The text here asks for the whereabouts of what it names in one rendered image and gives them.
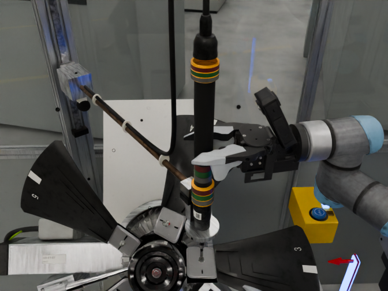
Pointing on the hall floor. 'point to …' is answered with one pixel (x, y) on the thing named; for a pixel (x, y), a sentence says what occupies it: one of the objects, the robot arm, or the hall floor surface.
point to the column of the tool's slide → (72, 146)
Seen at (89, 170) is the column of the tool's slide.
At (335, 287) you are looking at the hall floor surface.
